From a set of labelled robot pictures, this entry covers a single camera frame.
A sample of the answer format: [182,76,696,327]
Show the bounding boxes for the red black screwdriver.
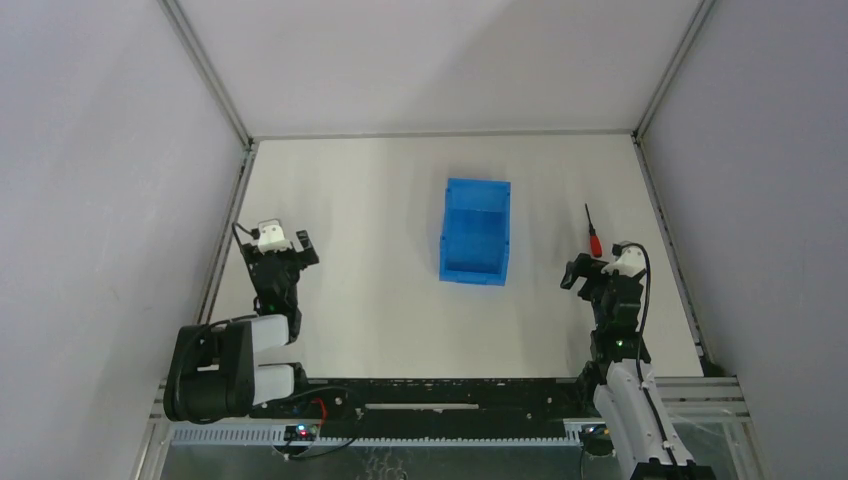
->
[584,204,603,258]

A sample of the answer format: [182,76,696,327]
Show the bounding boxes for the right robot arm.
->
[560,253,716,479]

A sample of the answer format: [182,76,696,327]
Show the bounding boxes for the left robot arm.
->
[163,222,320,424]

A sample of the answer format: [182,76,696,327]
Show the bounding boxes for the blue plastic bin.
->
[439,177,512,286]

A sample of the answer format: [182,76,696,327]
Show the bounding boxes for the right controller board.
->
[578,425,609,441]

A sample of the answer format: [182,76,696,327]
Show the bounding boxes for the controller board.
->
[578,425,609,441]
[283,424,320,444]

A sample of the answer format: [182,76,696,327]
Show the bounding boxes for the left controller board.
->
[283,424,320,444]

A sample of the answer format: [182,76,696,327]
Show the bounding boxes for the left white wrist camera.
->
[256,219,292,253]

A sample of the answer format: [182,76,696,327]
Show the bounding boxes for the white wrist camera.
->
[601,243,648,278]
[256,219,292,253]

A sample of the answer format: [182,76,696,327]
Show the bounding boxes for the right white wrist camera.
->
[601,243,648,278]

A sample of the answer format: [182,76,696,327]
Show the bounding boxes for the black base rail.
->
[249,378,602,438]

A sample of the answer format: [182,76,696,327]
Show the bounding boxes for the white slotted cable duct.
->
[171,424,581,447]

